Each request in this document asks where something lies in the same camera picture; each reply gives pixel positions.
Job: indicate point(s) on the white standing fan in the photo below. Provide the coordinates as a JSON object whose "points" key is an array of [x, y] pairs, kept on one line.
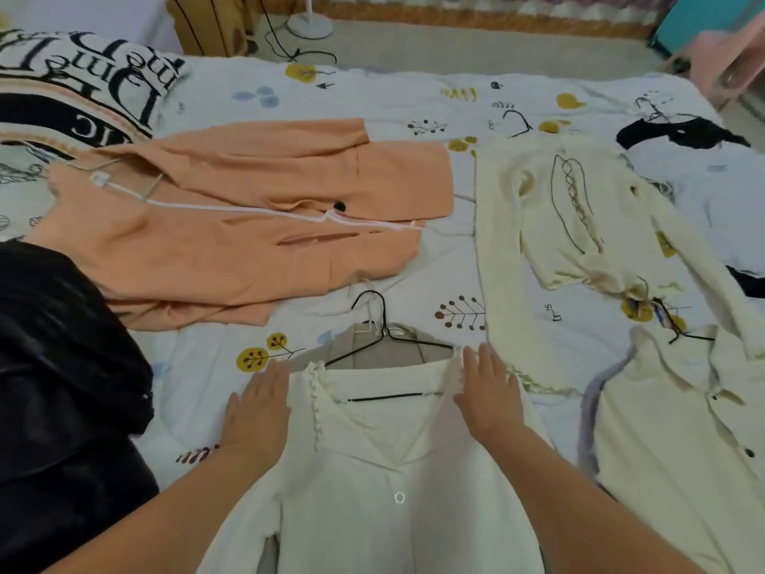
{"points": [[309, 26]]}

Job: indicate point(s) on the black leather jacket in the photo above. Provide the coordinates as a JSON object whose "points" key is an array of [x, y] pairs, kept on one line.
{"points": [[60, 382]]}

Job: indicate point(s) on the white knit cardigan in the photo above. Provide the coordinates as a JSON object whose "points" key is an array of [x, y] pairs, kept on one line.
{"points": [[388, 520]]}

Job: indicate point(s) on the beige grey cardigan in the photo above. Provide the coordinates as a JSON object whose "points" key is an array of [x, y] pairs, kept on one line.
{"points": [[388, 352]]}

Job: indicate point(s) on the teal box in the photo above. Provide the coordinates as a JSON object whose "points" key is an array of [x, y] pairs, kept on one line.
{"points": [[699, 17]]}

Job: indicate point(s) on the pale yellow polo shirt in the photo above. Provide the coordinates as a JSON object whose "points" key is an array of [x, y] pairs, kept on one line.
{"points": [[675, 472]]}

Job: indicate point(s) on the cream lace-up knit sweater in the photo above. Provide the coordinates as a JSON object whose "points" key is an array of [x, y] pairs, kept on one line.
{"points": [[538, 233]]}

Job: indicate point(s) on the person's right hand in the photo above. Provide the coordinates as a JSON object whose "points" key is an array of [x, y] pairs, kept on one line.
{"points": [[493, 400]]}

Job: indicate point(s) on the person's left forearm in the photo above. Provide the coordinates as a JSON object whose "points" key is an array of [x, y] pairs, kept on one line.
{"points": [[167, 520]]}

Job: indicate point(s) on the white plastic hanger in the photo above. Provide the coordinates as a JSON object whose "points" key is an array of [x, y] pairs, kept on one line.
{"points": [[367, 328]]}

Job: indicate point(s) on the white nightstand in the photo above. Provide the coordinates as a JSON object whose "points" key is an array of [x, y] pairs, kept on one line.
{"points": [[89, 17]]}

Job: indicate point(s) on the pink plastic chair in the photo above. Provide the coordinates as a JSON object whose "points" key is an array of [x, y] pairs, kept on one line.
{"points": [[723, 59]]}

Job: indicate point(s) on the peach blazer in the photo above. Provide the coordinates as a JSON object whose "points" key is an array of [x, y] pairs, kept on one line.
{"points": [[209, 251]]}

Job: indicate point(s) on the white printed t-shirt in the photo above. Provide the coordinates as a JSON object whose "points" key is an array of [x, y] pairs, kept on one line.
{"points": [[717, 197]]}

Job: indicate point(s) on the purple curtain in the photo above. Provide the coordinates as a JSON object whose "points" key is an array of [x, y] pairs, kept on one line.
{"points": [[478, 11]]}

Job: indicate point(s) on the person's left hand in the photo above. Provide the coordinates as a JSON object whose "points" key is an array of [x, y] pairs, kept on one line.
{"points": [[257, 418]]}

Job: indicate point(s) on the blue plastic hanger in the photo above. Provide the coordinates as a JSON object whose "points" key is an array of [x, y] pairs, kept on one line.
{"points": [[658, 315]]}

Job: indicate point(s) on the black white printed pillow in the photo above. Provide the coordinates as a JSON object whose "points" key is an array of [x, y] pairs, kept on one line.
{"points": [[24, 197], [78, 83]]}

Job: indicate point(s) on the wooden cabinet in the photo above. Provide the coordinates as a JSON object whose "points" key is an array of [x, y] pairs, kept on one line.
{"points": [[209, 23]]}

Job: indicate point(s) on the person's right forearm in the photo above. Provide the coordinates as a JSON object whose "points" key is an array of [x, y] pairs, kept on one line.
{"points": [[586, 514]]}

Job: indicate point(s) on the teal hanger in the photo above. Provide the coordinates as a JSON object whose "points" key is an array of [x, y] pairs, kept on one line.
{"points": [[149, 191]]}

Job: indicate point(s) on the black t-shirt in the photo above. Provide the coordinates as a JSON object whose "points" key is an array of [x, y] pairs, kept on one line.
{"points": [[657, 137]]}

